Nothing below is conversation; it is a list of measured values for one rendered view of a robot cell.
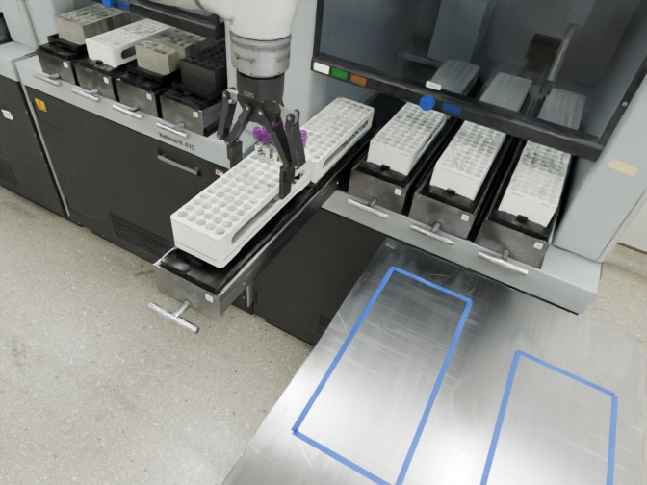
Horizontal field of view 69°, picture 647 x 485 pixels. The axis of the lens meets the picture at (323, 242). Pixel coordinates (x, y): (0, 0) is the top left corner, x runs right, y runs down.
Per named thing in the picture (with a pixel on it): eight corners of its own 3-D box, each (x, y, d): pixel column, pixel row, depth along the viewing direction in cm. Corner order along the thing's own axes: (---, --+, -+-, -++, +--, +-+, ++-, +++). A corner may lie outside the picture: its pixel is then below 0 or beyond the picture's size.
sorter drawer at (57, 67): (194, 16, 186) (192, -9, 180) (222, 25, 182) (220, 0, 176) (29, 78, 137) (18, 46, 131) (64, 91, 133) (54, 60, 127)
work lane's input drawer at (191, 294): (333, 133, 130) (337, 103, 124) (378, 149, 126) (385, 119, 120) (140, 307, 81) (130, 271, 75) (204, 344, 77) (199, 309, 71)
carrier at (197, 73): (221, 91, 124) (219, 69, 120) (217, 94, 122) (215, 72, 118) (186, 79, 127) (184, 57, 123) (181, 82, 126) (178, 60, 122)
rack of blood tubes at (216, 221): (270, 164, 100) (270, 138, 95) (311, 180, 97) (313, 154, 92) (172, 244, 80) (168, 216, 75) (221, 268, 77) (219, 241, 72)
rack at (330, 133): (336, 118, 123) (339, 95, 119) (371, 130, 120) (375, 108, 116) (274, 171, 103) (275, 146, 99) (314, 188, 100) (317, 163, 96)
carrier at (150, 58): (175, 75, 128) (172, 53, 124) (170, 78, 127) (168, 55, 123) (142, 63, 132) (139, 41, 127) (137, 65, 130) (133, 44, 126)
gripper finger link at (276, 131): (268, 101, 79) (274, 99, 78) (295, 162, 84) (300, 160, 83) (254, 110, 76) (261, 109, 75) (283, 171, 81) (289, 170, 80)
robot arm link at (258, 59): (270, 47, 65) (269, 88, 69) (302, 29, 71) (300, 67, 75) (216, 30, 67) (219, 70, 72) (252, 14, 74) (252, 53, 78)
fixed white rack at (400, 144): (409, 114, 128) (415, 93, 124) (445, 126, 125) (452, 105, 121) (364, 165, 108) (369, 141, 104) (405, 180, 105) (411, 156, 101)
